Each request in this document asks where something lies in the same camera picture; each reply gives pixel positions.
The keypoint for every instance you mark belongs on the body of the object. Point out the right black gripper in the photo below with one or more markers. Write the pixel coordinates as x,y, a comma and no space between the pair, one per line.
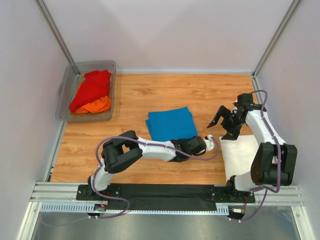
224,113

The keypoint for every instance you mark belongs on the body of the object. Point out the blue t shirt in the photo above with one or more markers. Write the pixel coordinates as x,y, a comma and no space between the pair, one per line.
171,125

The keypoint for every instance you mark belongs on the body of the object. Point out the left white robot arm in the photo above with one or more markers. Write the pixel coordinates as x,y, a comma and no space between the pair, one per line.
118,153

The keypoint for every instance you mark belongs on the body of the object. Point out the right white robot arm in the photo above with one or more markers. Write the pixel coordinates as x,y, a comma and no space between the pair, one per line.
274,163

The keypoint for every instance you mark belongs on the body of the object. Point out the folded white t shirt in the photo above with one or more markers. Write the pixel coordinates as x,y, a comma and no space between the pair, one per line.
238,155

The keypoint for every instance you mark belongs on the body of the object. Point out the orange t shirt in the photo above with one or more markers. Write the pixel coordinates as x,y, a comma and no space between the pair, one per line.
100,105

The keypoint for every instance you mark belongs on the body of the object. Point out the red t shirt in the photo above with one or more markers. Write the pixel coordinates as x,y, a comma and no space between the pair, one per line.
96,84

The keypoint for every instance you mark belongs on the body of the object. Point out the clear plastic bin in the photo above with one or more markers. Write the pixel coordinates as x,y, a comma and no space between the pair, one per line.
73,76

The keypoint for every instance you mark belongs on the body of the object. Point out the right aluminium frame post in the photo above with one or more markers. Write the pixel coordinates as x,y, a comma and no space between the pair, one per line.
293,7

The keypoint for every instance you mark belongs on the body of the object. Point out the aluminium frame post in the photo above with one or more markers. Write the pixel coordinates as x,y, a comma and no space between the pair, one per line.
293,7
56,33

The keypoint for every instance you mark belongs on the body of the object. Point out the slotted grey cable duct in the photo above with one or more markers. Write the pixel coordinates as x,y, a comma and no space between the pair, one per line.
68,207

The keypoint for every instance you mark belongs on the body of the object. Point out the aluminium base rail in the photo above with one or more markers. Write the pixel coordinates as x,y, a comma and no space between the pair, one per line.
55,192

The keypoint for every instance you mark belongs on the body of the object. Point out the left aluminium frame post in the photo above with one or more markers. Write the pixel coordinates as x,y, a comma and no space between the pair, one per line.
56,33

